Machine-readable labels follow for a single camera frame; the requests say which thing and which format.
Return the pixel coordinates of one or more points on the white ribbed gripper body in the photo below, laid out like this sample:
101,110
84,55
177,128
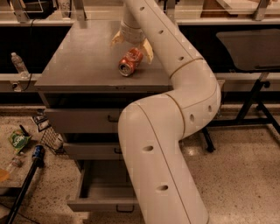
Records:
132,35

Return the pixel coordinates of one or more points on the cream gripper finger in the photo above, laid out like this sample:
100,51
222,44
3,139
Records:
147,51
117,39

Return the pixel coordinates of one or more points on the red coke can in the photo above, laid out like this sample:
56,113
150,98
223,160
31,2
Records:
130,61

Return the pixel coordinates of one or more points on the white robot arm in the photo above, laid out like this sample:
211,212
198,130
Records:
150,129

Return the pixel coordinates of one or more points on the grey metal drawer cabinet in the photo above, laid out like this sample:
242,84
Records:
83,74

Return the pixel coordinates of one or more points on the grey top drawer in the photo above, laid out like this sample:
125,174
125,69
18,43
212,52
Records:
83,120

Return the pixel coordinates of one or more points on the grey middle drawer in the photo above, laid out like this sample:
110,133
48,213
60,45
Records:
93,151

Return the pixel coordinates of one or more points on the grey open bottom drawer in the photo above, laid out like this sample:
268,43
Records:
104,187

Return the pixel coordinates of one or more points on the clear plastic water bottle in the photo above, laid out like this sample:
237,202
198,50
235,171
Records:
20,66

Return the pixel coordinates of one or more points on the black folding stand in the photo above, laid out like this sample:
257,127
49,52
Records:
251,51

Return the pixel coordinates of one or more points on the checkered snack bag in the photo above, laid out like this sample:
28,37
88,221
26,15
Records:
52,140

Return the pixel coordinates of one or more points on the black pole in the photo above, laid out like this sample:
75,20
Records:
19,199

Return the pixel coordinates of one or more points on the green chip bag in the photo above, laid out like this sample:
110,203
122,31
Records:
18,140

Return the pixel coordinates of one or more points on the clear bottle on floor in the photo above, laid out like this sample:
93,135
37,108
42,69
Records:
16,162

